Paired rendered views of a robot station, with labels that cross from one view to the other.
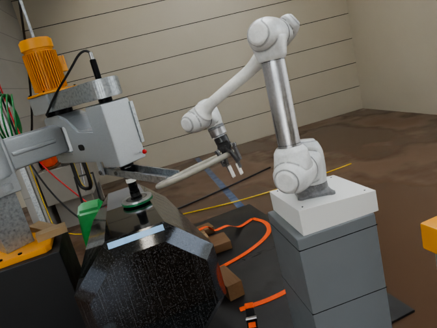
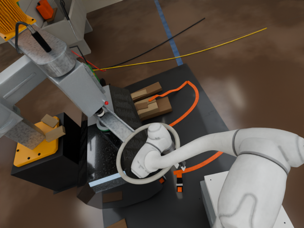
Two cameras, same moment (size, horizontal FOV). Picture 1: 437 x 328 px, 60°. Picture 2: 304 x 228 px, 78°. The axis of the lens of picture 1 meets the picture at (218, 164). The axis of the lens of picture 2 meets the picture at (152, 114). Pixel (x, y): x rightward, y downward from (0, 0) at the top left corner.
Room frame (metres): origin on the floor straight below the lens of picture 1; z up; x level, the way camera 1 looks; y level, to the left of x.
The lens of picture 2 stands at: (1.53, -0.21, 2.29)
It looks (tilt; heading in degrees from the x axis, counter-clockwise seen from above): 52 degrees down; 20
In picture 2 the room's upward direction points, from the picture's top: 24 degrees counter-clockwise
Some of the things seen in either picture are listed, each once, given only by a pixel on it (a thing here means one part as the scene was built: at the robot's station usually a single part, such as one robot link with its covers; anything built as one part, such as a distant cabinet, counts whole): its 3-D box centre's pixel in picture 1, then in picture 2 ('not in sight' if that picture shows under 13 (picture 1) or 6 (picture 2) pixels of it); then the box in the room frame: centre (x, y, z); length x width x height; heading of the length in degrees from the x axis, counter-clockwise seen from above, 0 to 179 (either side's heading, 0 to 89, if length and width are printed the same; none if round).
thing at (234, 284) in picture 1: (227, 282); not in sight; (2.54, 0.16, 0.07); 0.30 x 0.12 x 0.12; 21
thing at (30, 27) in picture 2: (94, 66); (39, 38); (2.55, 0.61, 1.81); 0.04 x 0.04 x 0.17
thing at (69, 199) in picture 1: (77, 185); (72, 27); (5.58, 2.15, 0.43); 1.30 x 0.62 x 0.86; 9
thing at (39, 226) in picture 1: (43, 226); (49, 121); (2.72, 1.39, 0.80); 0.20 x 0.10 x 0.05; 60
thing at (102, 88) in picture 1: (76, 98); (37, 45); (2.79, 0.87, 1.64); 0.96 x 0.25 x 0.17; 46
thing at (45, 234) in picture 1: (51, 232); (55, 133); (2.53, 1.25, 0.81); 0.20 x 0.10 x 0.05; 114
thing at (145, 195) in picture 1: (136, 198); (106, 120); (2.55, 0.61, 0.88); 0.21 x 0.21 x 0.01
